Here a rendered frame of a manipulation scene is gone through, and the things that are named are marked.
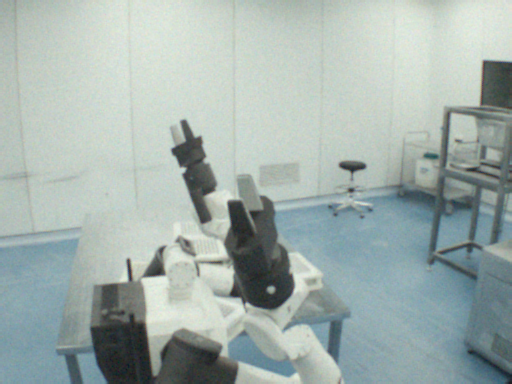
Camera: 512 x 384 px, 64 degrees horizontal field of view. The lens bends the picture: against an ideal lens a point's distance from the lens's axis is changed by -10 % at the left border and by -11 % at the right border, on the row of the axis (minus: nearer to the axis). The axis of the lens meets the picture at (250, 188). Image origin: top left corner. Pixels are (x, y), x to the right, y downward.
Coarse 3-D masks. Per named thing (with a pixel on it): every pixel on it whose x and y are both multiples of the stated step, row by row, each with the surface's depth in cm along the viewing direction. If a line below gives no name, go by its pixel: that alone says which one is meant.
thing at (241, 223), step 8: (232, 200) 59; (240, 200) 58; (232, 208) 59; (240, 208) 59; (232, 216) 60; (240, 216) 60; (248, 216) 60; (232, 224) 61; (240, 224) 60; (248, 224) 60; (232, 232) 62; (240, 232) 61; (248, 232) 61; (240, 240) 61
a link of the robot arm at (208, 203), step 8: (200, 184) 125; (208, 184) 125; (216, 184) 128; (192, 192) 123; (200, 192) 124; (208, 192) 126; (216, 192) 128; (224, 192) 126; (192, 200) 124; (200, 200) 123; (208, 200) 126; (216, 200) 125; (224, 200) 125; (200, 208) 123; (208, 208) 126; (216, 208) 126; (224, 208) 125; (200, 216) 124; (208, 216) 124; (216, 216) 128; (200, 224) 125
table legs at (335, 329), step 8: (336, 328) 171; (336, 336) 172; (328, 344) 176; (336, 344) 173; (328, 352) 177; (336, 352) 175; (72, 360) 145; (336, 360) 176; (72, 368) 146; (72, 376) 147; (80, 376) 149
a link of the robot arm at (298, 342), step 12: (252, 312) 72; (252, 324) 71; (264, 324) 70; (276, 324) 71; (300, 324) 81; (252, 336) 74; (264, 336) 71; (276, 336) 71; (288, 336) 79; (300, 336) 78; (312, 336) 77; (264, 348) 75; (276, 348) 72; (288, 348) 72; (300, 348) 74; (312, 348) 76
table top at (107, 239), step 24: (96, 216) 274; (120, 216) 274; (144, 216) 275; (168, 216) 275; (96, 240) 236; (120, 240) 236; (144, 240) 237; (168, 240) 238; (96, 264) 207; (120, 264) 207; (72, 288) 182; (72, 312) 164; (312, 312) 167; (336, 312) 167; (72, 336) 148; (240, 336) 158
